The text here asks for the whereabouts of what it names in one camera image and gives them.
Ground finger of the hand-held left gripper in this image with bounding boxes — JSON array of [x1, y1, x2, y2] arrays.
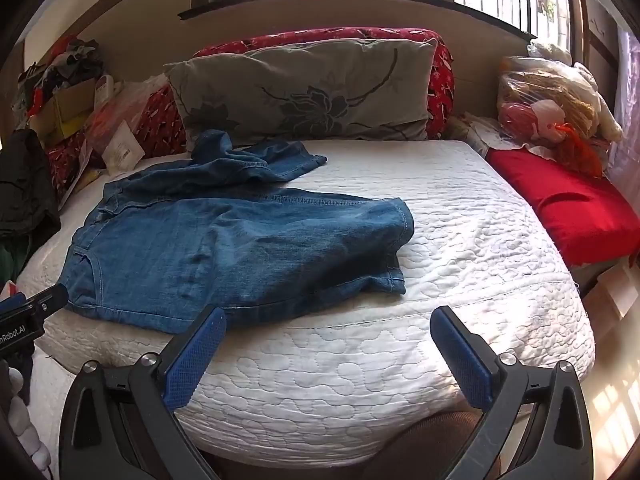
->
[[0, 282, 70, 319]]

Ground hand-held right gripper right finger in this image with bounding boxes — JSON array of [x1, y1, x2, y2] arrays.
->
[[430, 305, 594, 480]]

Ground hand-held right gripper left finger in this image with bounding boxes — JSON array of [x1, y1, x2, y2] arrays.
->
[[59, 305, 228, 480]]

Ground blue denim pants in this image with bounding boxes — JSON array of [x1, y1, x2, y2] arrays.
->
[[60, 129, 416, 337]]

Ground person's left hand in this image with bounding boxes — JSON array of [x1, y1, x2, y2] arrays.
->
[[0, 364, 52, 470]]

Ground white quilted mattress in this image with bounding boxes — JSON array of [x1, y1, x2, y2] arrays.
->
[[17, 137, 597, 467]]

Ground brown cloth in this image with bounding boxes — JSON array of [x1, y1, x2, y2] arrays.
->
[[210, 406, 502, 480]]

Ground dark jacket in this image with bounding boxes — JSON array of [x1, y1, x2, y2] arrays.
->
[[0, 129, 62, 241]]

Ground beige cardboard sheets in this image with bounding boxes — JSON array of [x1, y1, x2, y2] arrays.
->
[[580, 254, 640, 322]]

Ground clear plastic bag with papers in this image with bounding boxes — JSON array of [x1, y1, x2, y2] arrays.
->
[[84, 82, 162, 172]]

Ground plain red pillow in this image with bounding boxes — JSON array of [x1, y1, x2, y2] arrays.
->
[[485, 147, 640, 267]]

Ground cardboard box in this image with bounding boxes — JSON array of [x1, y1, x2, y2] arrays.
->
[[27, 76, 99, 147]]

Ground white bottle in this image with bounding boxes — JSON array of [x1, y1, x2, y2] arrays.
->
[[95, 75, 115, 107]]

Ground pile of mixed clothes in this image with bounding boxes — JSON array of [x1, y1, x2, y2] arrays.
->
[[17, 35, 107, 112]]

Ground clear plastic bag of yarn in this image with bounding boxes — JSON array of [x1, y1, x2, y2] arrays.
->
[[497, 57, 617, 177]]

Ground red floral bolster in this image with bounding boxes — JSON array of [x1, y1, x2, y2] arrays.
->
[[192, 27, 457, 142]]

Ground pale curtain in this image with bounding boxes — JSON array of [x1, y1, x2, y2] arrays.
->
[[614, 24, 640, 196]]

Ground grey floral pillow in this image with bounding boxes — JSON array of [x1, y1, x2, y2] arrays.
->
[[164, 37, 439, 152]]

